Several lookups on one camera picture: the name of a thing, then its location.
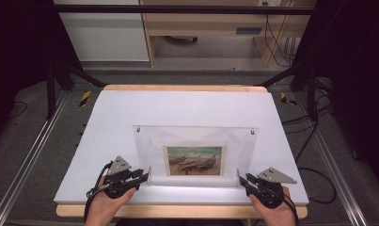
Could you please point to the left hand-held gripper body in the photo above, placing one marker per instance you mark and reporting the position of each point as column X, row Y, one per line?
column 116, row 182

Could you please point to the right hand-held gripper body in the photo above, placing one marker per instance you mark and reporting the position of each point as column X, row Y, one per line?
column 271, row 188

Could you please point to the boat painting print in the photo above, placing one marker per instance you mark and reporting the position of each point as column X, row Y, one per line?
column 194, row 160

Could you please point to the clear acrylic photo frame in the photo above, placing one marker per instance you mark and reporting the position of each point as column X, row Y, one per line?
column 193, row 136

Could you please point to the person's right hand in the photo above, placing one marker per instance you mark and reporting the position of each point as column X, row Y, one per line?
column 278, row 216

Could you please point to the person's left hand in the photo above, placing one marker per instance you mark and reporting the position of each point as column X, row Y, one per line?
column 102, row 210

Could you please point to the wooden table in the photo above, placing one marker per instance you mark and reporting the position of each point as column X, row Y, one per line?
column 184, row 211

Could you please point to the yellow clamp right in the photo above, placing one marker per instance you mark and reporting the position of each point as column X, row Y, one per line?
column 286, row 100

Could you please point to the yellow clamp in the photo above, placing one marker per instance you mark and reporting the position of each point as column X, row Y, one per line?
column 286, row 100
column 85, row 98

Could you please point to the white table cover sheet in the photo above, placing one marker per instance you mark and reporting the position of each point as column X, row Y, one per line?
column 193, row 106

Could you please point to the yellow clamp left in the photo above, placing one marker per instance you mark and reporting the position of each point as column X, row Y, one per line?
column 85, row 98

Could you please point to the black metal stand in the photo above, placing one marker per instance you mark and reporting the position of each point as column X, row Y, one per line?
column 311, row 94
column 51, row 94

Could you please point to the black curtain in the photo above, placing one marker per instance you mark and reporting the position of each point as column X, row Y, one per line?
column 18, row 47
column 356, row 78

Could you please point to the white cabinet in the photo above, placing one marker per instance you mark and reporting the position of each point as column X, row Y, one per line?
column 105, row 37

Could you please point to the grey label on desk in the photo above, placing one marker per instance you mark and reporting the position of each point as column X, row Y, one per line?
column 248, row 31

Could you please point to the light wooden desk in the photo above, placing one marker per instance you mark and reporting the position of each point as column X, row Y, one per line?
column 206, row 23

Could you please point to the black horizontal metal bar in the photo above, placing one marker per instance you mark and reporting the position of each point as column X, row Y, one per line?
column 177, row 9

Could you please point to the aluminium floor rail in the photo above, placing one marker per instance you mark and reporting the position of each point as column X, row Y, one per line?
column 30, row 157
column 331, row 163

